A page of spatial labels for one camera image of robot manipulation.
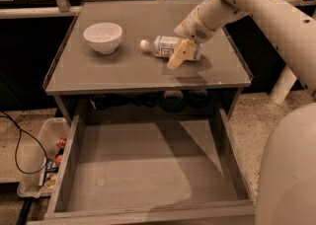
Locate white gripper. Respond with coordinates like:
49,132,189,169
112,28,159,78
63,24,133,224
167,6,214,69

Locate blue plastic bottle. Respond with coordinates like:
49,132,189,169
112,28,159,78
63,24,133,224
139,36,200,61

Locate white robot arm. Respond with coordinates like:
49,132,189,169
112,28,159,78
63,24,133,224
175,0,316,225

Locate open grey top drawer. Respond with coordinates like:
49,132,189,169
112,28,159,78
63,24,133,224
29,109,255,225

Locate dark tape roll right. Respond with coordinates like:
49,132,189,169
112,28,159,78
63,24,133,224
188,90,209,109

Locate dark tape roll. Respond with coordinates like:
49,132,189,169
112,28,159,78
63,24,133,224
188,90,209,109
159,90,186,113

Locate dark tape roll left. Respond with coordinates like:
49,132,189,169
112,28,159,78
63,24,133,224
159,90,186,113

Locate white ceramic bowl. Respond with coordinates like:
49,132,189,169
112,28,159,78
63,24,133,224
83,23,122,54

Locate grey wooden cabinet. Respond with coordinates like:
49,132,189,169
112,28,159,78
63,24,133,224
44,0,251,118

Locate clear plastic storage bin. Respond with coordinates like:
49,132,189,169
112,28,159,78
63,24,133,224
17,117,69,198

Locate white diagonal support post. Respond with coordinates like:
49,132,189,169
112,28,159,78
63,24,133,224
270,65,296,105

